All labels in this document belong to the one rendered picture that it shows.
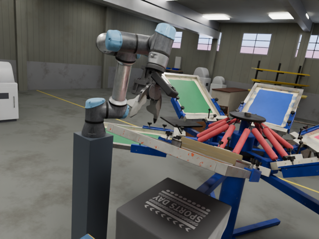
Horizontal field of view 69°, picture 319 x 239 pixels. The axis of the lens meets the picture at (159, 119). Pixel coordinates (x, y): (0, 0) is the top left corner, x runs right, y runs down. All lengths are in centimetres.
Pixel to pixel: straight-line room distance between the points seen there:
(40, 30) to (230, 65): 851
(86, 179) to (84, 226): 35
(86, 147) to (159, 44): 87
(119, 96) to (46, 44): 924
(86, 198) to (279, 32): 1100
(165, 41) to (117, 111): 74
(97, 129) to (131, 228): 61
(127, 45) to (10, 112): 528
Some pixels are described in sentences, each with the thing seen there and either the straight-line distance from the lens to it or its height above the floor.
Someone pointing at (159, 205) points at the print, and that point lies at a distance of 134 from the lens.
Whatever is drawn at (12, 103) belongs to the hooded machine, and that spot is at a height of 43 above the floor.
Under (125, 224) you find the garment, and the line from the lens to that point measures 127.
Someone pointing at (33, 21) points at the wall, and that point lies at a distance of 1041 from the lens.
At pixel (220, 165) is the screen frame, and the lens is 83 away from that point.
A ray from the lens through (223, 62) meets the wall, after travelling 1239.
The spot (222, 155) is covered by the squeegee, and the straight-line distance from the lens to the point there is 145.
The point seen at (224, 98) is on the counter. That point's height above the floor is 52.
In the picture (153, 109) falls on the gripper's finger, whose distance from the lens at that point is 87.
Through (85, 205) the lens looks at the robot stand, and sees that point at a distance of 166.
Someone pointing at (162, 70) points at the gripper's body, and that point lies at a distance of 83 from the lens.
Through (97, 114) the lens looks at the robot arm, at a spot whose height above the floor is 135.
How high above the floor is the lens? 171
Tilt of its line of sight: 14 degrees down
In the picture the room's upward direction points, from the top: 7 degrees clockwise
